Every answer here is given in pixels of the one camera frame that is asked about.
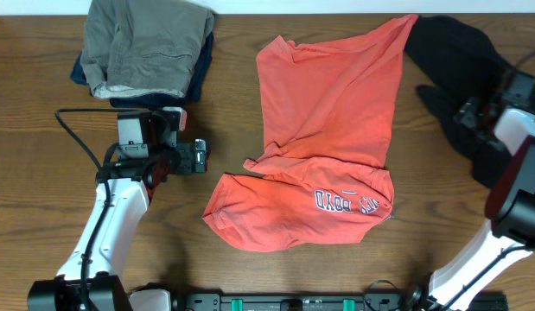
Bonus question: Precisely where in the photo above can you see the black garment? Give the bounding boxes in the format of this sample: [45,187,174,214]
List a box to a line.
[404,16,535,188]

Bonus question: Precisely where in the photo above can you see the orange soccer t-shirt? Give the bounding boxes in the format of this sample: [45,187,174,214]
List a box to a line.
[203,15,417,252]

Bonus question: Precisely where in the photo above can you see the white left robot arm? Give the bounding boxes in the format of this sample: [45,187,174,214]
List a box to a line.
[27,139,209,310]

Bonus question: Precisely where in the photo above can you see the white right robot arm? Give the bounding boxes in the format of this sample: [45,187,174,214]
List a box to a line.
[401,69,535,310]

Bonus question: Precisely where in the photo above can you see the folded navy garment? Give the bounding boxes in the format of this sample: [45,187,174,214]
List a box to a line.
[69,30,215,109]

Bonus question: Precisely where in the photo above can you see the folded grey trousers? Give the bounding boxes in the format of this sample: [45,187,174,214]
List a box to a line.
[80,0,214,99]

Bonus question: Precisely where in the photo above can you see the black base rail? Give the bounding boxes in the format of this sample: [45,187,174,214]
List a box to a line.
[185,293,404,311]

